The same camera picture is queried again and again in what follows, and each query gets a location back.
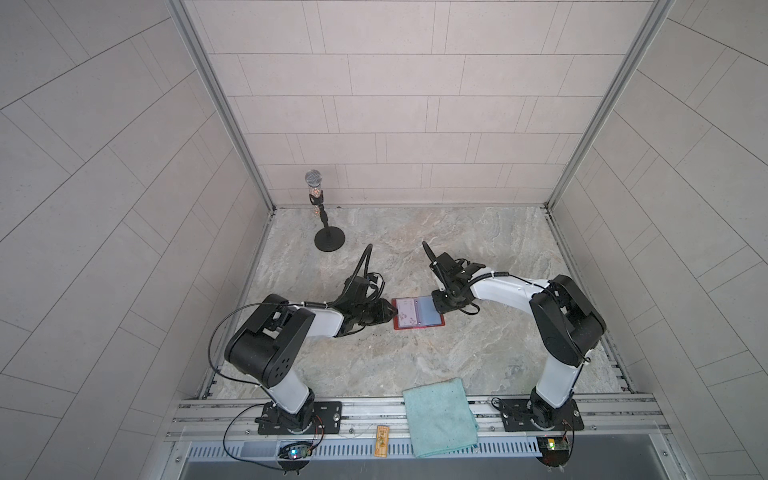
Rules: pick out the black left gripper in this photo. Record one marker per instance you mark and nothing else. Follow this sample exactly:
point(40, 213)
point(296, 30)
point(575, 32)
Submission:
point(381, 306)

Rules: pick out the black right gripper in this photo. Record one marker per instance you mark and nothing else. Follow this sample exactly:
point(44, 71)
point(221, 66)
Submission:
point(435, 294)

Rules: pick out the red card holder wallet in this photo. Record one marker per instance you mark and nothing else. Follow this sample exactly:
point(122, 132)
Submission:
point(416, 313)

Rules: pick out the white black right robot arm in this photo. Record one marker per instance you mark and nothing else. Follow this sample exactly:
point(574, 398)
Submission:
point(569, 325)

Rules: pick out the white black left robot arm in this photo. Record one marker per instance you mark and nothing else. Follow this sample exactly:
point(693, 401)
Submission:
point(268, 343)

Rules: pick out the microphone on black stand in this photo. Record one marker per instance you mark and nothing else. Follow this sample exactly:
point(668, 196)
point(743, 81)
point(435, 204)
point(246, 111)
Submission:
point(328, 238)

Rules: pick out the teal folded cloth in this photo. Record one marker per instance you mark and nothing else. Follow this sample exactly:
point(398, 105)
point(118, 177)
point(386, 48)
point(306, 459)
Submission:
point(439, 418)

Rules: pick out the small wooden block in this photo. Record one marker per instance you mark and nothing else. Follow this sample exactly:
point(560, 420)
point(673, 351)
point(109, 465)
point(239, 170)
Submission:
point(381, 447)

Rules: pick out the left green circuit board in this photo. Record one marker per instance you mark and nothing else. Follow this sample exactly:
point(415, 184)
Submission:
point(296, 451)

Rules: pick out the green circuit board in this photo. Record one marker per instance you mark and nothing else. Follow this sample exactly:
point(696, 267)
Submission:
point(555, 451)
point(296, 451)

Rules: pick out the right green circuit board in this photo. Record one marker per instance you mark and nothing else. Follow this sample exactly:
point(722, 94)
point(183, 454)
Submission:
point(555, 451)

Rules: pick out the aluminium corner profile left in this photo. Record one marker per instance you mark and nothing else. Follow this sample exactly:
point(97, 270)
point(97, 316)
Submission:
point(183, 21)

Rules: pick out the aluminium corner profile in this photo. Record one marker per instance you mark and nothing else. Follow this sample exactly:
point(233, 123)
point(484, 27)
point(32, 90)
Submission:
point(183, 21)
point(647, 32)

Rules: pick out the aluminium corner profile right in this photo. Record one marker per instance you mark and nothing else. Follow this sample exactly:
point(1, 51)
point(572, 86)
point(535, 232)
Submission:
point(647, 32)

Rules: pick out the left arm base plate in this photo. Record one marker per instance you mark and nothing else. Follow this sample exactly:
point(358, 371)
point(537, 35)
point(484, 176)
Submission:
point(310, 418)

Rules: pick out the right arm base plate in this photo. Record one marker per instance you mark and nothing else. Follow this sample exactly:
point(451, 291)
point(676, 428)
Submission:
point(536, 415)

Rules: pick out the aluminium rail frame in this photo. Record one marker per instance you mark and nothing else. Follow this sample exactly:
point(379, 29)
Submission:
point(362, 417)

